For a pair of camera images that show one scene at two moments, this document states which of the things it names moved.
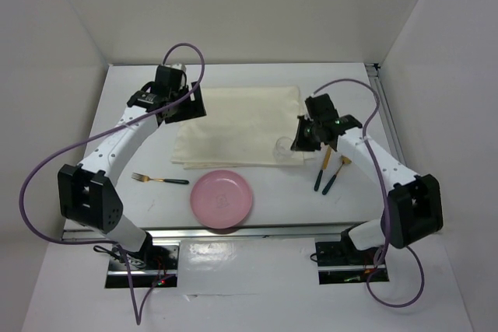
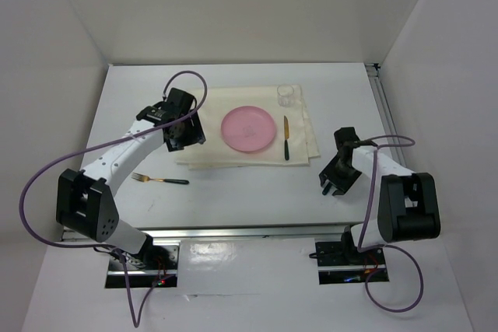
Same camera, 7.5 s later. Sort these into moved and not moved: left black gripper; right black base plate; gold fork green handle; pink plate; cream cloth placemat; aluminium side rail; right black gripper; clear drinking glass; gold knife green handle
Moved: pink plate; left black gripper; gold knife green handle; right black gripper; clear drinking glass
Not moved: right black base plate; gold fork green handle; cream cloth placemat; aluminium side rail
